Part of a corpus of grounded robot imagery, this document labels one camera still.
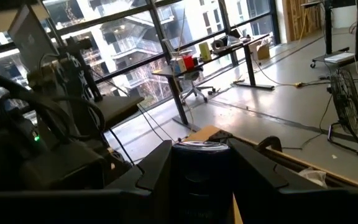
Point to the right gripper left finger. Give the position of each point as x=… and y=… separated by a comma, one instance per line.
x=148, y=180

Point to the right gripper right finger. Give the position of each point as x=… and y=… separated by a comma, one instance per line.
x=253, y=180

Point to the black item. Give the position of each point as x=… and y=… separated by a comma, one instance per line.
x=200, y=183

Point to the white cotton pads bag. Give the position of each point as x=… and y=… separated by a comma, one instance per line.
x=314, y=176

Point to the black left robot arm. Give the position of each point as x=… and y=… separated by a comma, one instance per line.
x=11, y=149

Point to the grey office chair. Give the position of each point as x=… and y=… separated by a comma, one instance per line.
x=196, y=84

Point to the white and blue box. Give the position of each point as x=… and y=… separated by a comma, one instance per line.
x=178, y=64

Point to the black floor fan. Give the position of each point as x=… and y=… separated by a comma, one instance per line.
x=346, y=102

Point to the red box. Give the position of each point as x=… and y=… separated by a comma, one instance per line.
x=189, y=62

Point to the black standing desk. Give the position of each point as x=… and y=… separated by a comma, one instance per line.
x=216, y=59

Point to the brown cardboard box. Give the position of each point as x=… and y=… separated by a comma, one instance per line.
x=261, y=49

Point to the dark grey monitor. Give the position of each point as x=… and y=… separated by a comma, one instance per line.
x=31, y=40

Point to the yellow-green canister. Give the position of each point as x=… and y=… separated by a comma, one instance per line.
x=205, y=51

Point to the black tape roll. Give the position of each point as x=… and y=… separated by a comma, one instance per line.
x=218, y=44

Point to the large window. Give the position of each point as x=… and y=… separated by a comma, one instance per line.
x=135, y=40

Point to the flat white device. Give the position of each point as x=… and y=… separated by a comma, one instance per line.
x=339, y=58

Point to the wooden wall panel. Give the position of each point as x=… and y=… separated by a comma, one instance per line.
x=303, y=18

